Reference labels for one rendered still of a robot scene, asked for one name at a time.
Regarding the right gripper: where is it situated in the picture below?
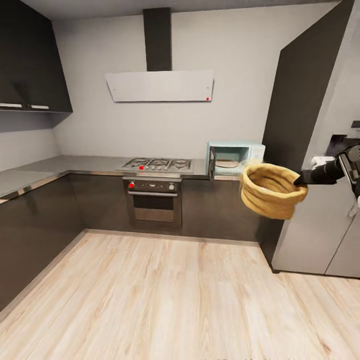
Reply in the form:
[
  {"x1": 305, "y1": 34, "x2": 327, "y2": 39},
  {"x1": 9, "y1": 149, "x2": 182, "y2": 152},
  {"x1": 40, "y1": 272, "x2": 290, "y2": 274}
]
[{"x1": 293, "y1": 164, "x2": 339, "y2": 186}]

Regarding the microwave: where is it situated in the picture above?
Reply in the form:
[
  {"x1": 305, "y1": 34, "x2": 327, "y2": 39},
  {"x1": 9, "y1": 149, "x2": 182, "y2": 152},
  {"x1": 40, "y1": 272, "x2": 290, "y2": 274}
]
[{"x1": 207, "y1": 140, "x2": 266, "y2": 184}]

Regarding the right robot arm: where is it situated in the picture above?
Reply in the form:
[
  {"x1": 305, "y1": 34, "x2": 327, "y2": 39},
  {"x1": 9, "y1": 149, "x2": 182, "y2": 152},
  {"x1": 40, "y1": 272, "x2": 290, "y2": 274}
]
[{"x1": 293, "y1": 142, "x2": 360, "y2": 209}]

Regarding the popcorn bag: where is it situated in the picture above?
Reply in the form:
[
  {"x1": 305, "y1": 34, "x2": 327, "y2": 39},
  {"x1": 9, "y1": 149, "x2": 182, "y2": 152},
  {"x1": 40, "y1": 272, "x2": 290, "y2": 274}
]
[{"x1": 241, "y1": 163, "x2": 309, "y2": 220}]

